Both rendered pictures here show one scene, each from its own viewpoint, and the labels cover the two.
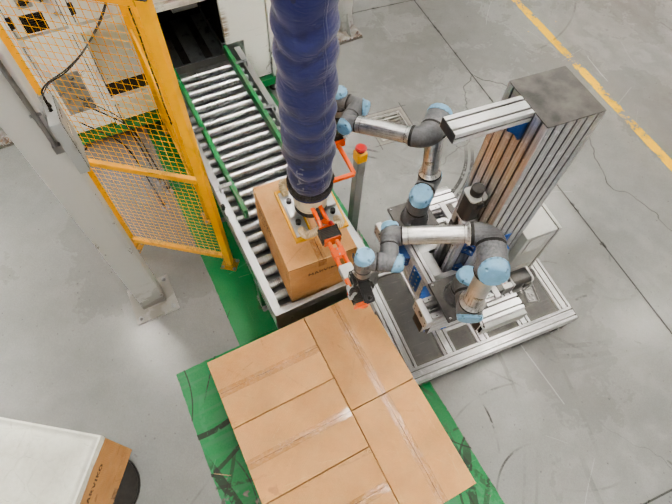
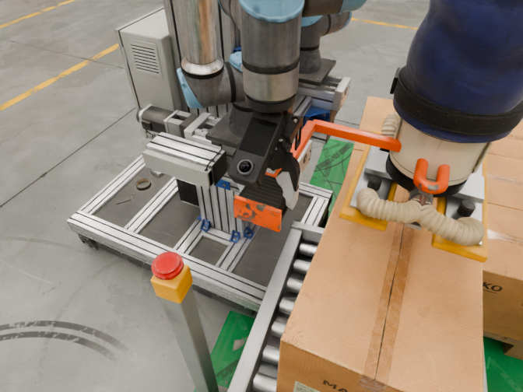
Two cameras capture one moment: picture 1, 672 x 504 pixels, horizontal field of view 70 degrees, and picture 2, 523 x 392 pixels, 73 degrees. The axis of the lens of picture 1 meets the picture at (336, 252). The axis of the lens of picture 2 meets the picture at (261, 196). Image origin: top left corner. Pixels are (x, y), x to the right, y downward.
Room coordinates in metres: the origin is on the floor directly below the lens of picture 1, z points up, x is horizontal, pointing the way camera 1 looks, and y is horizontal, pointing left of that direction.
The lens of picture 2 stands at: (2.12, 0.38, 1.70)
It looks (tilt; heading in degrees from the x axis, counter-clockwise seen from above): 45 degrees down; 230
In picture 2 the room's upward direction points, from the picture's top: straight up
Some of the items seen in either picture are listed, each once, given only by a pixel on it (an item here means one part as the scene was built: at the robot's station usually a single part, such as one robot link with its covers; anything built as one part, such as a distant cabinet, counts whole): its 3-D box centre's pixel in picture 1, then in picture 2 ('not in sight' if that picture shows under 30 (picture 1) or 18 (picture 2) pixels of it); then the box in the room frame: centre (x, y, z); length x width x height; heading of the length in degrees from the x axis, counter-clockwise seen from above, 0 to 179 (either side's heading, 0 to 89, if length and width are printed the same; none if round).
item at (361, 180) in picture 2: (327, 201); (379, 169); (1.49, 0.06, 1.15); 0.34 x 0.10 x 0.05; 26
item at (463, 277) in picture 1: (467, 281); (308, 23); (1.04, -0.62, 1.20); 0.13 x 0.12 x 0.14; 0
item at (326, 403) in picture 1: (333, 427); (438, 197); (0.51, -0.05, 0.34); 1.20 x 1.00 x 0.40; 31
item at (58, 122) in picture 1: (67, 134); not in sight; (1.41, 1.19, 1.62); 0.20 x 0.05 x 0.30; 31
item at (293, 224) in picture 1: (293, 212); (465, 191); (1.40, 0.23, 1.15); 0.34 x 0.10 x 0.05; 26
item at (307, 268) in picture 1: (303, 235); (378, 302); (1.52, 0.20, 0.75); 0.60 x 0.40 x 0.40; 27
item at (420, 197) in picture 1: (420, 198); (247, 78); (1.51, -0.42, 1.20); 0.13 x 0.12 x 0.14; 159
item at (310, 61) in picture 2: (460, 290); (304, 54); (1.05, -0.62, 1.09); 0.15 x 0.15 x 0.10
